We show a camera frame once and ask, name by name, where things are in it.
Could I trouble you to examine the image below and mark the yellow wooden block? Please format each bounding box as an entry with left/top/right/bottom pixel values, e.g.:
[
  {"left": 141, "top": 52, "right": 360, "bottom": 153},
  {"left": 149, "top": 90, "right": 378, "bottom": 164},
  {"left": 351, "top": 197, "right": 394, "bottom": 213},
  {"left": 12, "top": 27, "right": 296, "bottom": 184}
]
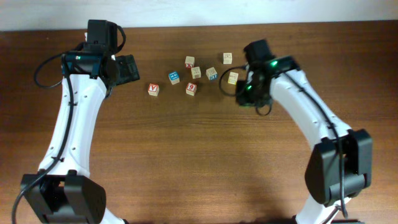
[{"left": 228, "top": 72, "right": 239, "bottom": 85}]

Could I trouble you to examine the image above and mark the blue letter H block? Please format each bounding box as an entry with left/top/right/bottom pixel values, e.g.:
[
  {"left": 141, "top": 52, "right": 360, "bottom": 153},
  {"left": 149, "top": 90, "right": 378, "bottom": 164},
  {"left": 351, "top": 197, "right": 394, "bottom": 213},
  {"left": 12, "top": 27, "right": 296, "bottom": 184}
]
[{"left": 168, "top": 71, "right": 180, "bottom": 85}]

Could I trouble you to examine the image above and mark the red number 6 block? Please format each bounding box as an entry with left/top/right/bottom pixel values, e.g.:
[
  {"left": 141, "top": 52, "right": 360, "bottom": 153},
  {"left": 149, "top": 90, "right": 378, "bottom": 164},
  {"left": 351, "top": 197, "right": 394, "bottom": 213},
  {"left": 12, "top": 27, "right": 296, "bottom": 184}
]
[{"left": 185, "top": 83, "right": 197, "bottom": 96}]

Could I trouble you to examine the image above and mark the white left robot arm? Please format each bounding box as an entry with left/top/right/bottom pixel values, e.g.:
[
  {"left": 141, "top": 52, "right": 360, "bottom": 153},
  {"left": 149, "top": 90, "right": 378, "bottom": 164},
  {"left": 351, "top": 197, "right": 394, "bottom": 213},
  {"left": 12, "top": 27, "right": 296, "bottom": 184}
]
[{"left": 11, "top": 19, "right": 140, "bottom": 223}]

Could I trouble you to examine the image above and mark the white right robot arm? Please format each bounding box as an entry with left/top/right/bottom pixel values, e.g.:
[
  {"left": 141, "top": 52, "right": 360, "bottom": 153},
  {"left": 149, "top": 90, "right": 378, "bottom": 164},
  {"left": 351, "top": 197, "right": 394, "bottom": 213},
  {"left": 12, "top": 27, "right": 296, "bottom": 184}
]
[{"left": 235, "top": 39, "right": 373, "bottom": 223}]

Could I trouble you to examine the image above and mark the red letter A block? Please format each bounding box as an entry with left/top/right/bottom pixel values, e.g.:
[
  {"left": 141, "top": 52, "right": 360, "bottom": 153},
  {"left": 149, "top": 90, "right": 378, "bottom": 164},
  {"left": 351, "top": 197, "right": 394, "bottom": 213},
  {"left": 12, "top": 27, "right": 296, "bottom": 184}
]
[{"left": 148, "top": 83, "right": 160, "bottom": 96}]

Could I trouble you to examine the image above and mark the plain K wooden block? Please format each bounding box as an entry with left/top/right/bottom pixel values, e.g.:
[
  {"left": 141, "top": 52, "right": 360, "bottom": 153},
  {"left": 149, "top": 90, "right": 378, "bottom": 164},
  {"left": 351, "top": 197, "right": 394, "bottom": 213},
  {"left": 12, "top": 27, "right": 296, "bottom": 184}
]
[{"left": 191, "top": 67, "right": 201, "bottom": 79}]

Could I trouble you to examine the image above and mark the red X wooden block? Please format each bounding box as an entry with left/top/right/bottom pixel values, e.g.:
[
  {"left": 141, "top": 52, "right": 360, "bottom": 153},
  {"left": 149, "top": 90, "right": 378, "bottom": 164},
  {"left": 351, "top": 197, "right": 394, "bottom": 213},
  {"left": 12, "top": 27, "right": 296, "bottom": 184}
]
[{"left": 185, "top": 56, "right": 195, "bottom": 68}]

